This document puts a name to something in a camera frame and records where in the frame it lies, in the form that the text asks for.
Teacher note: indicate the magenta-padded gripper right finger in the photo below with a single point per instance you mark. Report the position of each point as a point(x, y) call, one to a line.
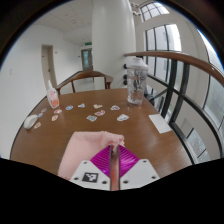
point(138, 171)

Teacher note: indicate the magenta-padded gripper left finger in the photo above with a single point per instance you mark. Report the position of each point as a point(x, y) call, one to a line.
point(87, 173)

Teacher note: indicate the pink towel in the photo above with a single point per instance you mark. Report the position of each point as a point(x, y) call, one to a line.
point(85, 146)

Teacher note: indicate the white paper sheet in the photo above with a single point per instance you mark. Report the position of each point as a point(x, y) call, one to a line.
point(160, 123)

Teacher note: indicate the small printed sticker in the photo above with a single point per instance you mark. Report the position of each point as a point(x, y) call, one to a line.
point(54, 117)
point(97, 106)
point(115, 107)
point(69, 107)
point(81, 105)
point(57, 111)
point(44, 109)
point(37, 125)
point(99, 113)
point(91, 118)
point(122, 117)
point(40, 115)

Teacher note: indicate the white bottle with orange label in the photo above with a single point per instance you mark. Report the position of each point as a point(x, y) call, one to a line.
point(52, 96)

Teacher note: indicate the clear shaker bottle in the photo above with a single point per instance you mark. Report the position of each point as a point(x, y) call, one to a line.
point(136, 83)

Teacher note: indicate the wooden chair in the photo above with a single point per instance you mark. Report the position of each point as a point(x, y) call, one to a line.
point(85, 76)

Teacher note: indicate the large curved window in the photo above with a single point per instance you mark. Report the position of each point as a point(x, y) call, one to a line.
point(213, 100)

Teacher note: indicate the glass double door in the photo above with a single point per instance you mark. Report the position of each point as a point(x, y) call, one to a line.
point(87, 59)

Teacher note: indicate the side doorway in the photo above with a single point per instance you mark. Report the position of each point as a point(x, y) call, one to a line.
point(47, 65)

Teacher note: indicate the wooden handrail with black posts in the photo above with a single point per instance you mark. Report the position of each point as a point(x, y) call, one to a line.
point(186, 60)

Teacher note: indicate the tall paned window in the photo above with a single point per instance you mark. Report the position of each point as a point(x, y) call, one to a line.
point(163, 50)

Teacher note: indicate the green exit sign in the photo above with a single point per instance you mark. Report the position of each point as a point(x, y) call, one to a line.
point(88, 43)

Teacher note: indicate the high paned window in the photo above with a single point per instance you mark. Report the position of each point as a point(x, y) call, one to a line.
point(154, 10)

